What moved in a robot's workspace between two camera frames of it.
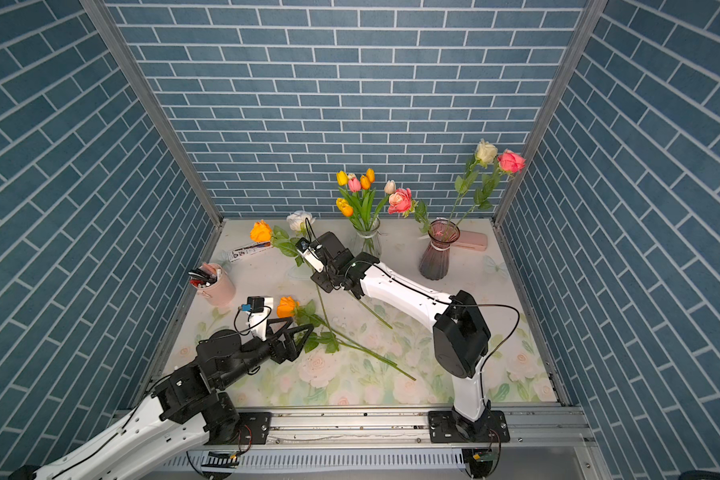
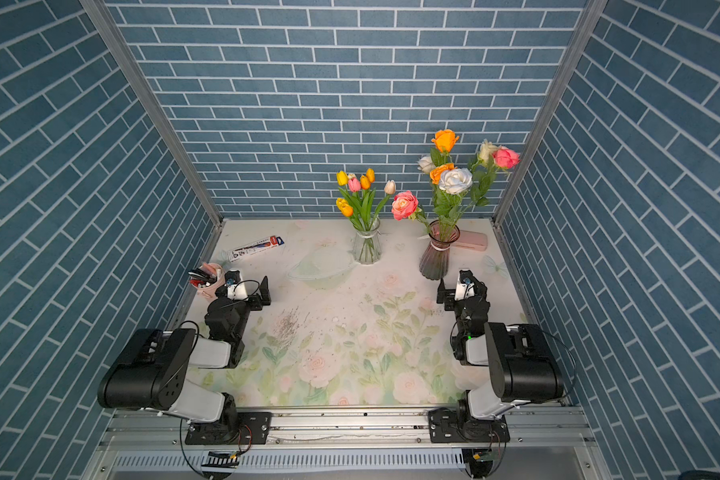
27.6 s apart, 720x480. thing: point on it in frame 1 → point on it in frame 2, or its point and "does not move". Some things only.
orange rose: (323, 333) → (436, 171)
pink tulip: (354, 184) does not move
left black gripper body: (277, 353) → (253, 304)
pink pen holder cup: (213, 283) does not move
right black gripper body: (328, 280) → (452, 305)
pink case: (472, 240) does not move
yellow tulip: (343, 205) does not move
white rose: (298, 220) → (426, 164)
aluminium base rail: (549, 440) does not move
